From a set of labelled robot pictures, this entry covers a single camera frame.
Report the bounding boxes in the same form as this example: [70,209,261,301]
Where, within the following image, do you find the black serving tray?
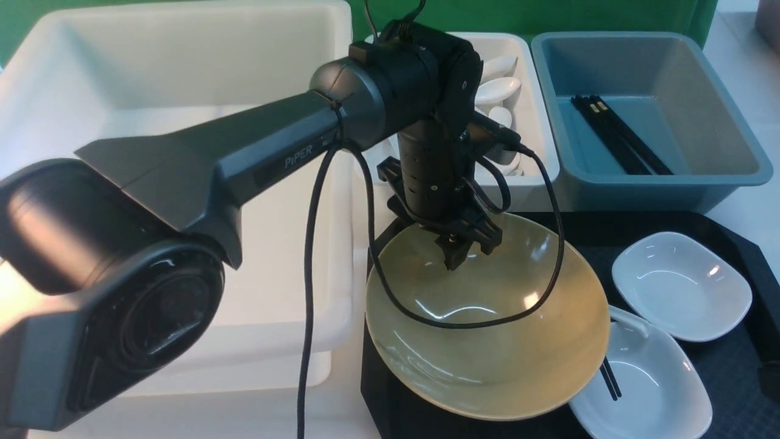
[360,212,778,438]

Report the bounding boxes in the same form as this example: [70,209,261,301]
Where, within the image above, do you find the white ceramic spoons pile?
[475,54,523,177]

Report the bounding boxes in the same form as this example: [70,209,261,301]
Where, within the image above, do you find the blue-grey chopstick bin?
[531,32,774,212]

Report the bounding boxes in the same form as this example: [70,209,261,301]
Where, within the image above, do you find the white spoon bin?
[364,32,560,219]

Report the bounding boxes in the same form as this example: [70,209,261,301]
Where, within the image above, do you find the large white plastic tub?
[0,0,355,398]

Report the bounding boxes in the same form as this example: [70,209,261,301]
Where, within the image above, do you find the green backdrop cloth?
[1,1,718,66]

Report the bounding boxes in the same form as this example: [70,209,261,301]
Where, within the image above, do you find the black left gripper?
[377,157,503,271]

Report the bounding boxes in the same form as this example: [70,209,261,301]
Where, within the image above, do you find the black chopsticks in bin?
[569,95,673,176]

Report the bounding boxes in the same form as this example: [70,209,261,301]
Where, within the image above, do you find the white square dish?
[569,306,713,438]
[612,232,753,343]

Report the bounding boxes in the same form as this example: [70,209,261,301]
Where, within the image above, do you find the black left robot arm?
[2,17,519,438]

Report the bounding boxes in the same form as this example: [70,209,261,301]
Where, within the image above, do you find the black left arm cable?
[296,0,566,439]

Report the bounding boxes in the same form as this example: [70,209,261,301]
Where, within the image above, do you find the large yellow noodle bowl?
[366,213,610,421]

